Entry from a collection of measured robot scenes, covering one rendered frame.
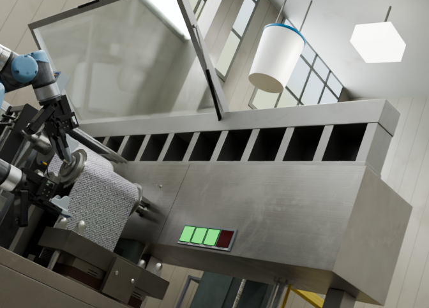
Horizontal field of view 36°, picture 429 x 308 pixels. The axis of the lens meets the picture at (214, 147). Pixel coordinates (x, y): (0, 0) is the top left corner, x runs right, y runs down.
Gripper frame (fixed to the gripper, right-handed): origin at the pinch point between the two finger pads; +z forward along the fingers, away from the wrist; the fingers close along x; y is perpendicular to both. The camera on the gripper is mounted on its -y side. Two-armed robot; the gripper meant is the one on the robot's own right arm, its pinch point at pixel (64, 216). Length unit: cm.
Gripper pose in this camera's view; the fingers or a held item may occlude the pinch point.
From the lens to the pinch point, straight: 216.5
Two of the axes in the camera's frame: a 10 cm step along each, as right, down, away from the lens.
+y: 3.6, -8.7, 3.3
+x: -6.5, 0.2, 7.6
